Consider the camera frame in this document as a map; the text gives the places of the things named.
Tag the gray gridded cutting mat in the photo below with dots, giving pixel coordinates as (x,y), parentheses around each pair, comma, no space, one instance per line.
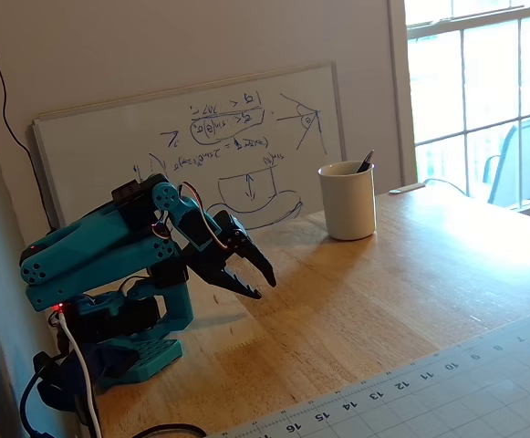
(474,401)

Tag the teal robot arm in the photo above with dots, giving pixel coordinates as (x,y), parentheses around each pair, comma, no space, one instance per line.
(105,242)

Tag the white whiteboard with writing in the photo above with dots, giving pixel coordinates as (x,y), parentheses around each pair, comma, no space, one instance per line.
(109,150)

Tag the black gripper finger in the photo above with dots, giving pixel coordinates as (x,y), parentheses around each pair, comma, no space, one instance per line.
(239,285)
(253,255)

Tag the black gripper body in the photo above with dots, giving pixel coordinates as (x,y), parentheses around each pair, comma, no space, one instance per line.
(226,248)

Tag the blue mechanical pen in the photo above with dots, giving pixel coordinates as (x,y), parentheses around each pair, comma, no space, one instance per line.
(365,162)

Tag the white framed window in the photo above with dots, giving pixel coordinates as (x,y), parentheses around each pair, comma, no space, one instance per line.
(483,68)

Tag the white ceramic mug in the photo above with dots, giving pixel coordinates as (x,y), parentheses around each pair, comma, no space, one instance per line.
(349,205)

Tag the outdoor patio chair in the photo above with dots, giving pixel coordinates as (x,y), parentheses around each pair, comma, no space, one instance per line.
(529,159)

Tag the motor controller board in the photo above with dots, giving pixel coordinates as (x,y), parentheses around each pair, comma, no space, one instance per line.
(60,311)

